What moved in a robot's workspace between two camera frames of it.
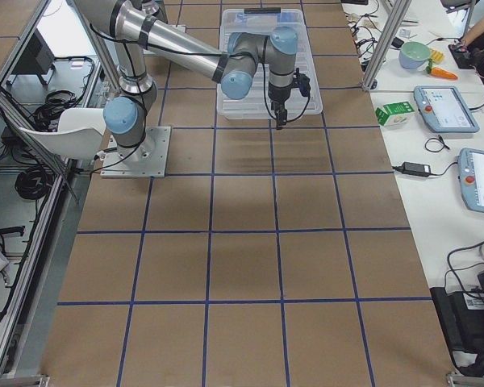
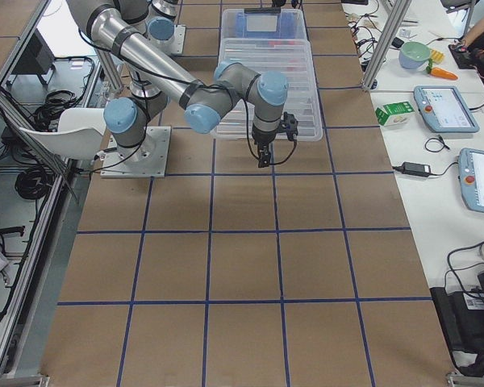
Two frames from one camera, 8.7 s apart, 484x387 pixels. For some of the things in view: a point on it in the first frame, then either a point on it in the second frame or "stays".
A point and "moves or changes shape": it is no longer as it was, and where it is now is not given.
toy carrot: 440,72 stays
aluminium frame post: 395,21 stays
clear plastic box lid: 256,105 moves or changes shape
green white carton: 394,114 stays
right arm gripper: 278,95 → 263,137
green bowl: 413,54 stays
